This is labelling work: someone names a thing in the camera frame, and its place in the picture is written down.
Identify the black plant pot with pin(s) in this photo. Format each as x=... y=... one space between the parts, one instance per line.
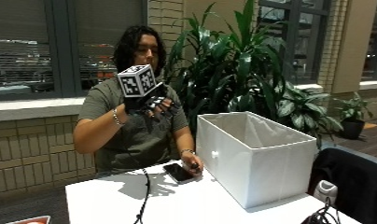
x=352 y=129

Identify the variegated leafy plant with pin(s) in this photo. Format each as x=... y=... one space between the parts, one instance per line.
x=305 y=109

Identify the white fabric storage box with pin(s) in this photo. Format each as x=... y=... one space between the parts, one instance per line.
x=259 y=168

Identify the tall green leafy plant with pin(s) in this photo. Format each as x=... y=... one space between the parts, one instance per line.
x=233 y=62

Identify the white grey device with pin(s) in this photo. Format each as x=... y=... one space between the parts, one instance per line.
x=325 y=191

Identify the white marker cube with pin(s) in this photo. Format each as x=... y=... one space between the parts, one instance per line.
x=136 y=81

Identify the black smartphone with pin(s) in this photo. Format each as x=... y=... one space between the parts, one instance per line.
x=178 y=173

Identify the small potted plant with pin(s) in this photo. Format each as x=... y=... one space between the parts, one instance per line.
x=353 y=107

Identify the narrow dark window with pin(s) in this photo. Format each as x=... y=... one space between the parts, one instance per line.
x=376 y=40

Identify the window with blinds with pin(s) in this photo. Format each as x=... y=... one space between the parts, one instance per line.
x=22 y=46

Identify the dark framed window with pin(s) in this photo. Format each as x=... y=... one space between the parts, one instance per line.
x=296 y=40

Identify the the person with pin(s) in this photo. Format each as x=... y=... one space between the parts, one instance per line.
x=134 y=137

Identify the red and white object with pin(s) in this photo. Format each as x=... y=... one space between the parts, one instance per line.
x=30 y=220

